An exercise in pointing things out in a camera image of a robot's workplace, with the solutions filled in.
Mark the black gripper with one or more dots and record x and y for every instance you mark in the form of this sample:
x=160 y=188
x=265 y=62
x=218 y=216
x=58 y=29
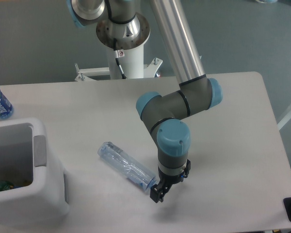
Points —
x=158 y=191

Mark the crushed clear plastic bottle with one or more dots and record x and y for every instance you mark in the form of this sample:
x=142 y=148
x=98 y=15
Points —
x=127 y=166

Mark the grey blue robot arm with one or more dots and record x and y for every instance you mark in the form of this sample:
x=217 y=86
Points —
x=123 y=31

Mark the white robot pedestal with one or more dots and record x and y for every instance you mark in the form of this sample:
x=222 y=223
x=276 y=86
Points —
x=122 y=64

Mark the trash inside the can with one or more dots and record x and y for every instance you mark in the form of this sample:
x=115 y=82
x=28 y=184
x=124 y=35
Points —
x=8 y=185

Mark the white trash can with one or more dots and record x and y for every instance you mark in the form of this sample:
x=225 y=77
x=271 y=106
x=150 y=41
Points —
x=37 y=177

